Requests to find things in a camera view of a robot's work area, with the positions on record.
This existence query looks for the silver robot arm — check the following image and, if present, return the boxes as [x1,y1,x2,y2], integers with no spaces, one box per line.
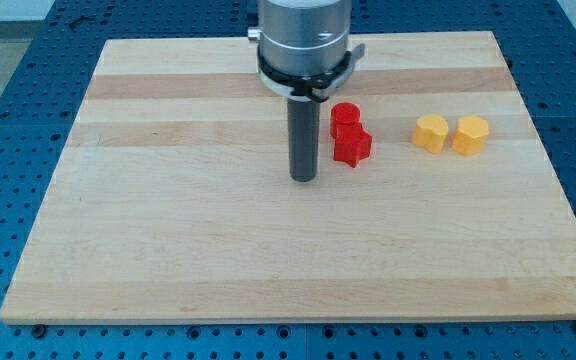
[257,0,352,77]

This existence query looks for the wooden board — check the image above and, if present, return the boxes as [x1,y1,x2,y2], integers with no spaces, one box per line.
[0,31,576,325]

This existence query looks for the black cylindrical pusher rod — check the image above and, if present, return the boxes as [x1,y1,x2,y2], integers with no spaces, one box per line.
[287,100,320,182]

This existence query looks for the red star block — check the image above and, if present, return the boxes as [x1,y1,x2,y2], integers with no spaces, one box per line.
[333,123,373,168]

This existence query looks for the red cylinder block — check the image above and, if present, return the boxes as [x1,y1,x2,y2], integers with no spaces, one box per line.
[330,102,361,139]

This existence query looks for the yellow heart block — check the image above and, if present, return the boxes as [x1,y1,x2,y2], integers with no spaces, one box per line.
[411,114,449,154]

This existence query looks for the yellow hexagon block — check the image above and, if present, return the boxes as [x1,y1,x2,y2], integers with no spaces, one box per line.
[451,115,490,156]

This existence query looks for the black clamp ring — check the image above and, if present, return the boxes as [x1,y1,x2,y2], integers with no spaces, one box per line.
[256,42,367,104]

